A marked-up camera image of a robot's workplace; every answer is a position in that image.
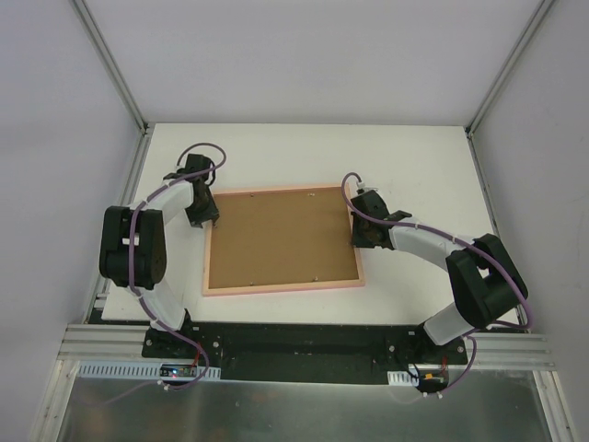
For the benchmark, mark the aluminium front rail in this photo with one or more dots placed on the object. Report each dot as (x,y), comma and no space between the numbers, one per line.
(495,349)

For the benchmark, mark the aluminium corner post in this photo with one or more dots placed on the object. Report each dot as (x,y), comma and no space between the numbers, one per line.
(105,55)
(531,28)

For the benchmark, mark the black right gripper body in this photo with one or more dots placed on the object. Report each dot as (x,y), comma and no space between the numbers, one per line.
(361,237)

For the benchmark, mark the left white cable duct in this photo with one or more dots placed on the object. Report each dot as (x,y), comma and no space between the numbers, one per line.
(147,371)

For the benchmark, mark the white cable duct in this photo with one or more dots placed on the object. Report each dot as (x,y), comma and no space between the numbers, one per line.
(147,371)
(405,379)

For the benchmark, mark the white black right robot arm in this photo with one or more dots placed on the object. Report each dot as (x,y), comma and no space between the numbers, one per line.
(484,281)

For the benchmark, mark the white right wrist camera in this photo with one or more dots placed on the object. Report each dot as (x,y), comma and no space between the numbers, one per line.
(362,187)

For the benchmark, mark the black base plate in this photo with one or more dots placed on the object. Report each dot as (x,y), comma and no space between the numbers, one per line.
(320,353)

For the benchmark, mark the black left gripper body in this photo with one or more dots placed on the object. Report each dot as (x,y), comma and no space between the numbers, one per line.
(203,215)

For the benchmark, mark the right aluminium corner post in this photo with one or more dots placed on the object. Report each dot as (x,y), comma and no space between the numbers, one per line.
(531,28)

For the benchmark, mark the brown cardboard backing board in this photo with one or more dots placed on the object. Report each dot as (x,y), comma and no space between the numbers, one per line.
(283,239)

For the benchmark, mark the left aluminium corner post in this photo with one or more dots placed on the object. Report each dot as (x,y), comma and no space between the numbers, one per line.
(105,55)

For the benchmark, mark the right white cable duct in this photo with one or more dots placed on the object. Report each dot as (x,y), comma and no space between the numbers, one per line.
(405,379)

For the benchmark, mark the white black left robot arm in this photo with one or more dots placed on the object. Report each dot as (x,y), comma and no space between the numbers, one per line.
(133,247)

